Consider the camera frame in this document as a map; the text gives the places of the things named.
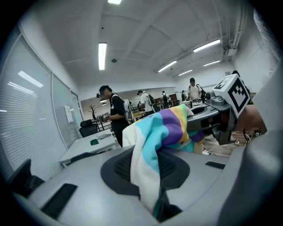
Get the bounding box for white ceiling pipes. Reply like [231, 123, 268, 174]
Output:
[220, 26, 241, 58]

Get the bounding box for paper sheet on glass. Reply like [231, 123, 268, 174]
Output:
[64, 105, 74, 124]

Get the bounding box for white cable bundle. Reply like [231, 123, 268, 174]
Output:
[201, 135, 220, 155]

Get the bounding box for wooden table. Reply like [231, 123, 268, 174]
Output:
[132, 110, 147, 120]

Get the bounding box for bare coat tree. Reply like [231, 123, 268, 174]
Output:
[88, 104, 97, 121]

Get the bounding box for white desk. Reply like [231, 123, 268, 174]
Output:
[58, 131, 117, 168]

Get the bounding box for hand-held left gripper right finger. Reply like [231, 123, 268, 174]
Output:
[205, 161, 226, 170]

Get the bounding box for person's right forearm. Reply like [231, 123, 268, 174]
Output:
[235, 104, 268, 138]

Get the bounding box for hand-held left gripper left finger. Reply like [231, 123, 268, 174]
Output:
[41, 183, 78, 220]

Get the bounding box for multicolour pastel clothing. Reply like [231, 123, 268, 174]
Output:
[122, 104, 205, 219]

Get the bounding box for black office chair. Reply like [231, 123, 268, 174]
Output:
[79, 119, 99, 138]

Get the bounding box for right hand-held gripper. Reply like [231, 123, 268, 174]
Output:
[187, 73, 252, 146]

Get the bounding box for white window blinds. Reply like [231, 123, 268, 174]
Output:
[0, 35, 67, 182]

